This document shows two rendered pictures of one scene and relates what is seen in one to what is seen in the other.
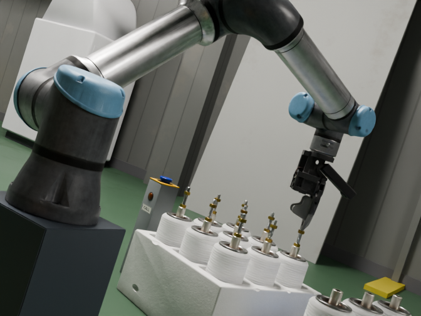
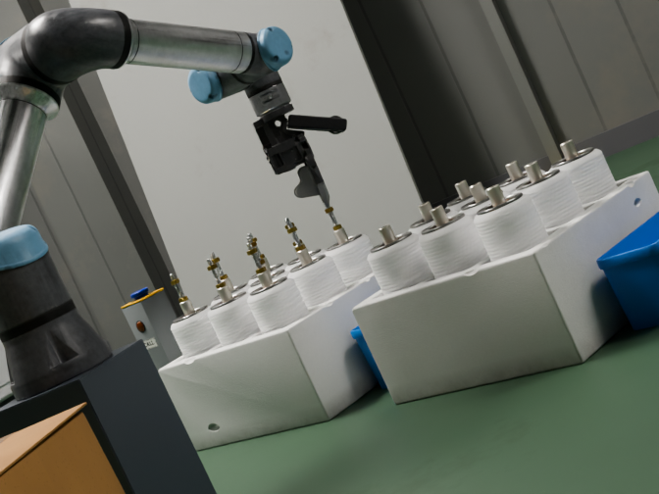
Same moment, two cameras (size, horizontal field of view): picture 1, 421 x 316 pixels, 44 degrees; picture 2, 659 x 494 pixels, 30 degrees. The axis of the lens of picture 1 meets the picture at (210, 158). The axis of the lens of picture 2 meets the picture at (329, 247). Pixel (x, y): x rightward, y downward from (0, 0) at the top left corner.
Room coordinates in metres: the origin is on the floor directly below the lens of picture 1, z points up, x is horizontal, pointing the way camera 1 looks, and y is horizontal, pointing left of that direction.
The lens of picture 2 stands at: (-0.97, -0.03, 0.46)
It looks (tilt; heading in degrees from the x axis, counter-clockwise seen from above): 5 degrees down; 354
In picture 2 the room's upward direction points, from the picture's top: 25 degrees counter-clockwise
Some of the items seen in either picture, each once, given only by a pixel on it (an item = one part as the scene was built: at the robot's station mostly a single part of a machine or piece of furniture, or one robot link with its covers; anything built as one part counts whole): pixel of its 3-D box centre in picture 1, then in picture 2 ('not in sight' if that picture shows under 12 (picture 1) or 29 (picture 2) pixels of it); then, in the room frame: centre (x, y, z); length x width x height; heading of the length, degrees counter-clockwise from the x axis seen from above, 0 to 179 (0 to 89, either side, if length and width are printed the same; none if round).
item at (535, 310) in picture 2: not in sight; (521, 287); (1.02, -0.49, 0.09); 0.39 x 0.39 x 0.18; 40
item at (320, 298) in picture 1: (333, 304); (390, 242); (1.04, -0.33, 0.25); 0.08 x 0.08 x 0.01
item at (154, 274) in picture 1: (217, 291); (302, 352); (1.44, -0.14, 0.09); 0.39 x 0.39 x 0.18; 41
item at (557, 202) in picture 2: not in sight; (561, 231); (0.93, -0.57, 0.16); 0.10 x 0.10 x 0.18
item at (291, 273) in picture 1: (282, 287); (363, 284); (1.43, -0.30, 0.16); 0.10 x 0.10 x 0.18
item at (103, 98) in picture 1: (81, 111); (12, 274); (0.85, 0.22, 0.47); 0.13 x 0.12 x 0.14; 39
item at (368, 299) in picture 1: (367, 300); (427, 212); (1.12, -0.42, 0.26); 0.02 x 0.02 x 0.03
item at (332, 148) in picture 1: (324, 147); (271, 101); (1.43, -0.29, 0.56); 0.08 x 0.08 x 0.05
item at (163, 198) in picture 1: (148, 230); (174, 366); (1.61, 0.11, 0.16); 0.07 x 0.07 x 0.31; 41
